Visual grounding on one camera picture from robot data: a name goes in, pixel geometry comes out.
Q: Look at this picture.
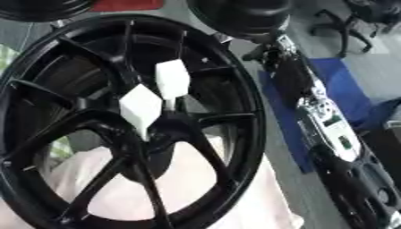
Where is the black round wheel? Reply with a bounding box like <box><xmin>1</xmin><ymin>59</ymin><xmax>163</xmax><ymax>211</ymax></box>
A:
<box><xmin>0</xmin><ymin>0</ymin><xmax>100</xmax><ymax>22</ymax></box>
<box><xmin>184</xmin><ymin>0</ymin><xmax>294</xmax><ymax>43</ymax></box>

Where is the black spoked wheel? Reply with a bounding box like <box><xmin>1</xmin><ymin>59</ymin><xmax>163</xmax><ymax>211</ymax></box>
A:
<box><xmin>0</xmin><ymin>13</ymin><xmax>269</xmax><ymax>229</ymax></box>

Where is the red object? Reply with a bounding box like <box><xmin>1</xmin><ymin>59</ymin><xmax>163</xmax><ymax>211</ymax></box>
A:
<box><xmin>89</xmin><ymin>0</ymin><xmax>166</xmax><ymax>13</ymax></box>

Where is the white pin with flat head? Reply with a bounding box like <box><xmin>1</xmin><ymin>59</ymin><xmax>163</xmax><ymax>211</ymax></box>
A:
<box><xmin>153</xmin><ymin>58</ymin><xmax>193</xmax><ymax>112</ymax></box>

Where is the white pin with diamond head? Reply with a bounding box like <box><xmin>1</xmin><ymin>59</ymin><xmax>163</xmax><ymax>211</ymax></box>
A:
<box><xmin>117</xmin><ymin>83</ymin><xmax>165</xmax><ymax>141</ymax></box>

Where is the black office chair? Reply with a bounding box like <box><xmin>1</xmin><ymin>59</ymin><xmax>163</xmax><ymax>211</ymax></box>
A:
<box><xmin>308</xmin><ymin>0</ymin><xmax>401</xmax><ymax>58</ymax></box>

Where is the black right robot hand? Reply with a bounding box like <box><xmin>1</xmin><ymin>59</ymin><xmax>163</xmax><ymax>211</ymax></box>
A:
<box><xmin>241</xmin><ymin>34</ymin><xmax>321</xmax><ymax>103</ymax></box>

